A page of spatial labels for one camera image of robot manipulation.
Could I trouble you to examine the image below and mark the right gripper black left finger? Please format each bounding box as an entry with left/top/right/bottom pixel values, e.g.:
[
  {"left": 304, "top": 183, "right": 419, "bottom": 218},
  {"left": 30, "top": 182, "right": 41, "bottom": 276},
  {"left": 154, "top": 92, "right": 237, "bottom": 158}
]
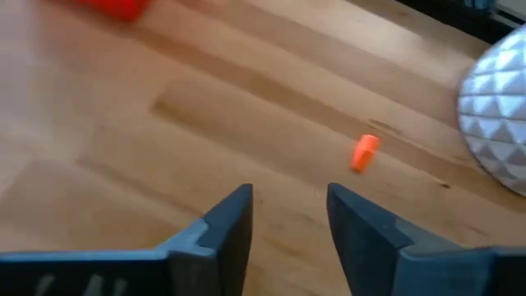
[{"left": 0, "top": 183, "right": 254, "bottom": 296}]

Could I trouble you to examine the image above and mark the succulent in white faceted pot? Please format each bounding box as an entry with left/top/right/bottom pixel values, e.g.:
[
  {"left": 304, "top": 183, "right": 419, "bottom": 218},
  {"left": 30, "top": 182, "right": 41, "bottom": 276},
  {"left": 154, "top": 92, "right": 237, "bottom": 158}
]
[{"left": 456, "top": 24, "right": 526, "bottom": 197}]

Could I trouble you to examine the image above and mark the orange eraser cap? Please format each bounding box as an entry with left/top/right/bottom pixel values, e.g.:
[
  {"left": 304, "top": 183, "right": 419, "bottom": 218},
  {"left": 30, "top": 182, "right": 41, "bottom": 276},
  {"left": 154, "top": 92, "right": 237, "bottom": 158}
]
[{"left": 350, "top": 133, "right": 381, "bottom": 174}]

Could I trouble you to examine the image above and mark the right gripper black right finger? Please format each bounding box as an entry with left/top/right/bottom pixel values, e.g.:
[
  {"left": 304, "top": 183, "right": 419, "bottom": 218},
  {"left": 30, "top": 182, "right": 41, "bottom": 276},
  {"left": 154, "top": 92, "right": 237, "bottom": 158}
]
[{"left": 326, "top": 182, "right": 526, "bottom": 296}]

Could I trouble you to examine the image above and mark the red plastic mesh bin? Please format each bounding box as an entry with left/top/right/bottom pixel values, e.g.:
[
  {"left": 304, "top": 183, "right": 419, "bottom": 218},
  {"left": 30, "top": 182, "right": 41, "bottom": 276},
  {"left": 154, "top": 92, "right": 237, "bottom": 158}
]
[{"left": 77, "top": 0, "right": 153, "bottom": 22}]

